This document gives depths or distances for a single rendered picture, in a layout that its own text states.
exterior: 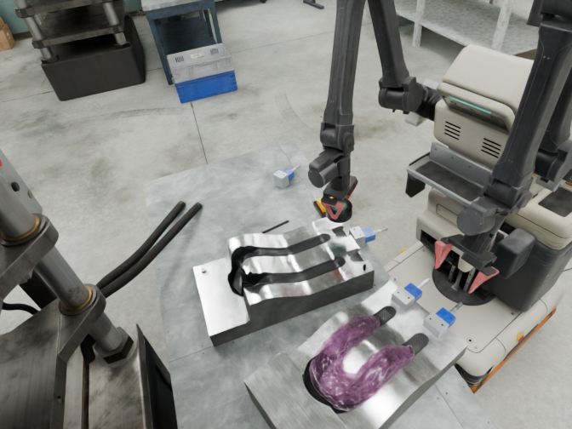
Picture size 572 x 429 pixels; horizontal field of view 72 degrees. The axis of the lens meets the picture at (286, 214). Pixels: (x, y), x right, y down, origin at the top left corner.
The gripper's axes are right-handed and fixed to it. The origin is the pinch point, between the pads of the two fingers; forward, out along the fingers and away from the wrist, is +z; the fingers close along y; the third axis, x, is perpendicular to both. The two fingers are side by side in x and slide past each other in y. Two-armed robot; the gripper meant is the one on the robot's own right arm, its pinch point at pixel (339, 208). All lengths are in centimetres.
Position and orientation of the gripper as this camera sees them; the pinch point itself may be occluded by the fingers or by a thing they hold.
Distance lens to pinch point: 120.2
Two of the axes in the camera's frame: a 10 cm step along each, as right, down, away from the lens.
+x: 8.8, 2.7, -3.9
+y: -4.7, 6.4, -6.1
